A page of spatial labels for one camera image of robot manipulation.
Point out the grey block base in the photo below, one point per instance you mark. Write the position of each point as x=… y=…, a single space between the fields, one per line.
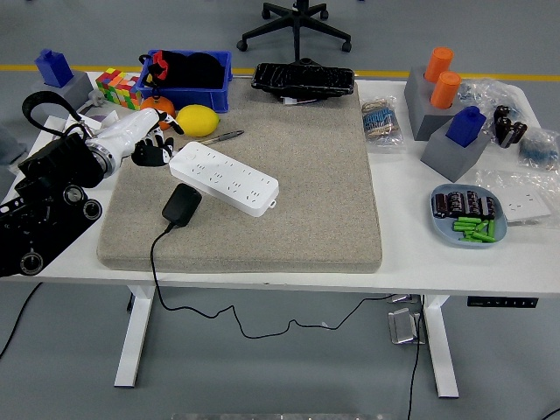
x=81 y=87
x=450 y=159

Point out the grey base with two holes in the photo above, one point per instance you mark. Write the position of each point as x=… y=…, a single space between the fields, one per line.
x=420 y=109

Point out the yellow lemon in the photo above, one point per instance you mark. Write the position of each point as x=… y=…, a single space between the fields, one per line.
x=197 y=120

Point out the white wall socket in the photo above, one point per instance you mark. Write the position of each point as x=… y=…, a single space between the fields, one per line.
x=527 y=206

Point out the green battery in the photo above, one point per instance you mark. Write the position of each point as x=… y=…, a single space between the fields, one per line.
x=466 y=220
x=470 y=238
x=491 y=229
x=481 y=227
x=464 y=226
x=485 y=237

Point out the black plug adapter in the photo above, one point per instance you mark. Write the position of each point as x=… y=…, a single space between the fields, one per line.
x=181 y=203

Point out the orange tangerine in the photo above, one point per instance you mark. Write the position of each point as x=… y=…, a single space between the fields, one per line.
x=156 y=105

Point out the small white box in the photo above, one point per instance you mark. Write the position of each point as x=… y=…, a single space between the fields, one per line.
x=87 y=123

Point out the clear bag of resistors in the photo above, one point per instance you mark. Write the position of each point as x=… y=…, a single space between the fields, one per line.
x=380 y=124

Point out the white table leg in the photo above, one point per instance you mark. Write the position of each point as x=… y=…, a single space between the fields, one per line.
x=442 y=350
x=135 y=337

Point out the multicoloured puzzle cube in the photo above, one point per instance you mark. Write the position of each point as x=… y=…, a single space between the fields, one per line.
x=114 y=87

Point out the black cloth with red trim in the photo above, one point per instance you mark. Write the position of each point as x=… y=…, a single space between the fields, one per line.
x=197 y=70

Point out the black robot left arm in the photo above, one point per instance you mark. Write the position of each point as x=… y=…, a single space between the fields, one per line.
x=52 y=168

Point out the clear bag around socket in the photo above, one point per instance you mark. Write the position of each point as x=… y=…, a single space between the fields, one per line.
x=499 y=179

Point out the black glossy tray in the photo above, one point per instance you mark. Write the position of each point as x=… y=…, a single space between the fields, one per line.
x=302 y=81

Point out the metal foot pedal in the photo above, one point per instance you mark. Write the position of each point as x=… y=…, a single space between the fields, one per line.
x=402 y=298
x=404 y=326

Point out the blue plastic bin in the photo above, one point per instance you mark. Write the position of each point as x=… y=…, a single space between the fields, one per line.
x=197 y=97

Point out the blue-grey plate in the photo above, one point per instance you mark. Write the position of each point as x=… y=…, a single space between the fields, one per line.
x=442 y=229

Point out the orange cylinder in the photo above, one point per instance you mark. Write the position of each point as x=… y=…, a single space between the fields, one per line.
x=439 y=63
x=445 y=89

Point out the black office chair base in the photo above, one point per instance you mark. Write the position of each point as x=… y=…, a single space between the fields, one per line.
x=298 y=22

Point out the blue block with neck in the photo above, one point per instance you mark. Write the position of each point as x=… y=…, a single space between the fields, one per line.
x=53 y=67
x=466 y=127

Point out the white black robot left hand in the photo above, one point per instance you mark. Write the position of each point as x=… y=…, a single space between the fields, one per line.
x=131 y=131

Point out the dark pen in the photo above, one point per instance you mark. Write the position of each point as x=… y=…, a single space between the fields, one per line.
x=227 y=136

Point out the black table control panel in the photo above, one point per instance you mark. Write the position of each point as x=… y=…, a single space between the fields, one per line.
x=501 y=302

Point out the clear bag of blue parts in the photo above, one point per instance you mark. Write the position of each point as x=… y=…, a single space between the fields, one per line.
x=540 y=149

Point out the crumpled clear plastic bag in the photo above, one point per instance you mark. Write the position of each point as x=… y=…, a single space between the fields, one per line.
x=490 y=94

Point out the grey-brown mat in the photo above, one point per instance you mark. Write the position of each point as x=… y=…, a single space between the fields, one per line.
x=284 y=219

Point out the white power strip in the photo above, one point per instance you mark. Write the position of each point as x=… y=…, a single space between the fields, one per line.
x=227 y=177

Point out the white card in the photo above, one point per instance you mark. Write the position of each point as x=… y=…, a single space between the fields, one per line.
x=111 y=117

